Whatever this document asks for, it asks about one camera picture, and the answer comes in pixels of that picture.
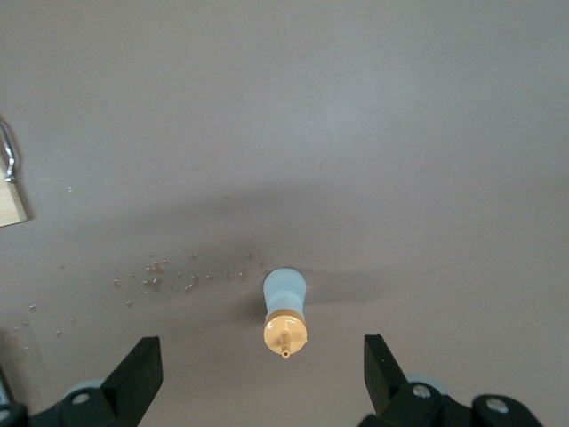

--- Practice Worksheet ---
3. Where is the translucent sauce bottle orange cap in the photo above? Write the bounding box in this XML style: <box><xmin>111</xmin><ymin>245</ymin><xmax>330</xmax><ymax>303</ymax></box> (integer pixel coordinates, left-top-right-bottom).
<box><xmin>261</xmin><ymin>266</ymin><xmax>309</xmax><ymax>359</ymax></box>

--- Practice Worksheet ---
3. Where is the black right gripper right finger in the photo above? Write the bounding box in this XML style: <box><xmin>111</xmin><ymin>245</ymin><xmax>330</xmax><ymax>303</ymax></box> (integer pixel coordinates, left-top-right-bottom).
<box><xmin>362</xmin><ymin>334</ymin><xmax>546</xmax><ymax>427</ymax></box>

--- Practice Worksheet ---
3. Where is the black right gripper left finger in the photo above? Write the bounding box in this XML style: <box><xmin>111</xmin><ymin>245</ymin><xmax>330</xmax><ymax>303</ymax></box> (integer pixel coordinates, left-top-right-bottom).
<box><xmin>26</xmin><ymin>336</ymin><xmax>164</xmax><ymax>427</ymax></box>

